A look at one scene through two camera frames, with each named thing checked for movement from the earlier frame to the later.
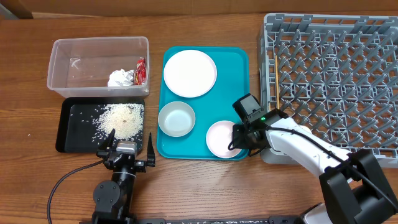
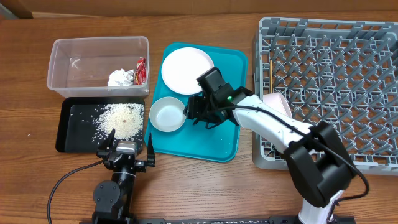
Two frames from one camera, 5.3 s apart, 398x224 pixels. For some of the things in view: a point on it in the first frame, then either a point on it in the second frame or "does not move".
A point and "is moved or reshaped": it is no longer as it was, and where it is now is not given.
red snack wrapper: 140,75 does not move
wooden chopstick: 277,82 → 271,75
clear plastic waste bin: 81,67 does not move
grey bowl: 176,119 is moved or reshaped
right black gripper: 240,140 → 193,109
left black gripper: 151,156 does not move
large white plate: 189,73 does not move
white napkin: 121,78 does not move
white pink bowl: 219,135 → 277,101
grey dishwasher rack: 337,77 does not move
